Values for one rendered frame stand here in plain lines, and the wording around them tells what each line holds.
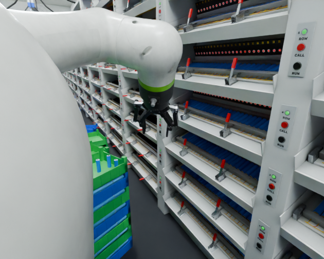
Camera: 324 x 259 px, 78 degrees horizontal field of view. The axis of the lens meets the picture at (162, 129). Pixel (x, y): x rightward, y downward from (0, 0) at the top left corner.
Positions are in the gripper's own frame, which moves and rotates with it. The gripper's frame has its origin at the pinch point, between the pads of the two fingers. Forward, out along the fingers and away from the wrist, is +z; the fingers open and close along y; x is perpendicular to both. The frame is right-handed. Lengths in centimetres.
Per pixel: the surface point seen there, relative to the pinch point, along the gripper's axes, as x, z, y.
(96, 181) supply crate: -17.3, 20.1, -22.1
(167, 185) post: -3, 67, 9
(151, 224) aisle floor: -27, 77, 1
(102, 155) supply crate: -0.2, 35.9, -28.2
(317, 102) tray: -1.7, -26.4, 39.0
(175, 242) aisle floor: -35, 68, 17
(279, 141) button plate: -6.2, -13.1, 36.3
